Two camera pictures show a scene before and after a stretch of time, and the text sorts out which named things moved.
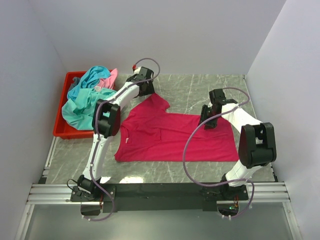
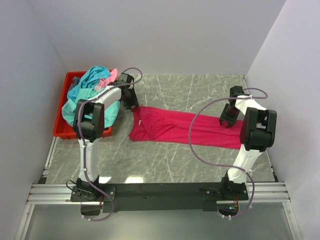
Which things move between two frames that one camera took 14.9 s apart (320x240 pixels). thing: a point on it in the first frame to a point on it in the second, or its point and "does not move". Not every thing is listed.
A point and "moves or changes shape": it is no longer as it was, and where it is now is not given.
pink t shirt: x=108 y=82 does not move
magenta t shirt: x=151 y=133 moves or changes shape
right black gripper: x=204 y=109 to x=224 y=117
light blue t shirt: x=89 y=79 does not move
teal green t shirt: x=79 y=110 does not move
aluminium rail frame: x=48 y=194 does not move
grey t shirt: x=76 y=80 does not move
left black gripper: x=150 y=90 to x=134 y=101
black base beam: x=160 y=195 does not move
